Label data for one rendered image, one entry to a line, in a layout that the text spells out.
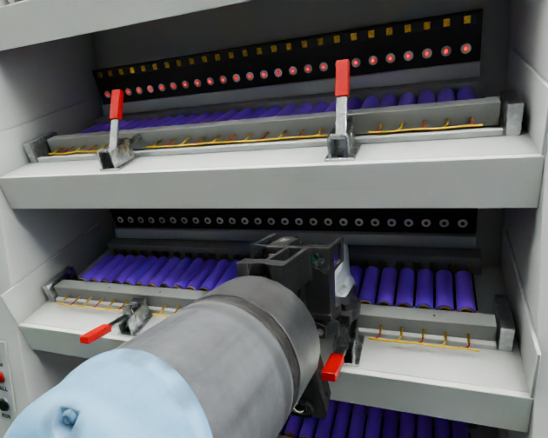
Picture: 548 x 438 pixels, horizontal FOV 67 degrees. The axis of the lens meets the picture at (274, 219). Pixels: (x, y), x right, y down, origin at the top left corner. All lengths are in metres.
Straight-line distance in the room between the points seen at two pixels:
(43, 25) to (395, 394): 0.55
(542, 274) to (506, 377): 0.10
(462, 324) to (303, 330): 0.22
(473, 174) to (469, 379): 0.18
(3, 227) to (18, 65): 0.22
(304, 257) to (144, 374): 0.18
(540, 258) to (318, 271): 0.17
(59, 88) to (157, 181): 0.31
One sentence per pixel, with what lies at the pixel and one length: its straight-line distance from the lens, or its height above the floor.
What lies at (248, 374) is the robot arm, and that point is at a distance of 0.20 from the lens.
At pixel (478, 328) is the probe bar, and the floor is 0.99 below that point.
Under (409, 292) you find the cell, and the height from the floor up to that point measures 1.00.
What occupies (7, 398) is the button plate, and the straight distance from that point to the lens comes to 0.75.
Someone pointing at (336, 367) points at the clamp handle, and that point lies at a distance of 0.38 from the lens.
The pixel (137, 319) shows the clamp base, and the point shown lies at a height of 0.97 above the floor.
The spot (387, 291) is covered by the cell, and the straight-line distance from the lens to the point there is 0.49.
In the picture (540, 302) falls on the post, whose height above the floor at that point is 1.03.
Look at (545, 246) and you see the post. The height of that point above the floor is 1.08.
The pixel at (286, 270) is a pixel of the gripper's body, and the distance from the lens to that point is 0.29.
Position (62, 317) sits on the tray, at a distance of 0.64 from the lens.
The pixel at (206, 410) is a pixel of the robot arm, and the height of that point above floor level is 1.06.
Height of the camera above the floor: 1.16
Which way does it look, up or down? 8 degrees down
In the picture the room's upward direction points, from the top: 3 degrees counter-clockwise
